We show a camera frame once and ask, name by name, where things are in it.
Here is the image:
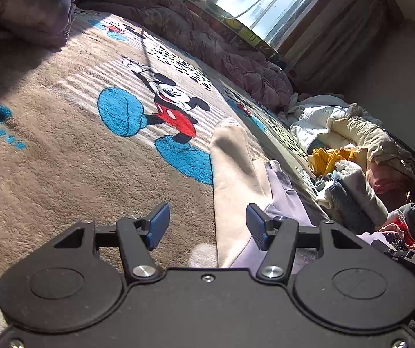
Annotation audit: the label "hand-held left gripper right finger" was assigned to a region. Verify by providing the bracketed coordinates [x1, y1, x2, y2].
[246, 203, 364, 282]

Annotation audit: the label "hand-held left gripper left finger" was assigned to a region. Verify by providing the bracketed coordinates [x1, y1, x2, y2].
[53, 202, 171, 284]

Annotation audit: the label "lavender and beige sweatshirt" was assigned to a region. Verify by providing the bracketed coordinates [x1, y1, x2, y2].
[210, 117, 389, 269]

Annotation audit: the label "tall stack of folded clothes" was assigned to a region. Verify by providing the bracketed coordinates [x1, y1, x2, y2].
[378, 203, 415, 251]

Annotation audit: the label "folded blue jeans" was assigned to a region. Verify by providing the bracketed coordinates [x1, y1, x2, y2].
[324, 181, 372, 233]

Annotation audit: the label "white floral sweater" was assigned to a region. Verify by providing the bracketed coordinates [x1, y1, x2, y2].
[334, 160, 390, 222]

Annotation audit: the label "yellow knit garment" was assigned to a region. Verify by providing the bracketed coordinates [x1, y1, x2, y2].
[308, 147, 358, 177]

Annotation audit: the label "cartoon mouse printed blanket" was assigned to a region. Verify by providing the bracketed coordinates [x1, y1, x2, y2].
[0, 5, 325, 338]

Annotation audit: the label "cream and pink duvet pile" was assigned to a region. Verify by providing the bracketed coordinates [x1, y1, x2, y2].
[278, 93, 415, 204]

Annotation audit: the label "pink quilt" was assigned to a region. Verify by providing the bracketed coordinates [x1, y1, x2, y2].
[80, 0, 296, 110]

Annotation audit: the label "beige curtain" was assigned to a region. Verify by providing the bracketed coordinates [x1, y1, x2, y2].
[276, 0, 405, 92]

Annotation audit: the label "mauve crumpled cloth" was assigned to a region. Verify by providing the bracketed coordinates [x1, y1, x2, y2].
[0, 0, 78, 50]

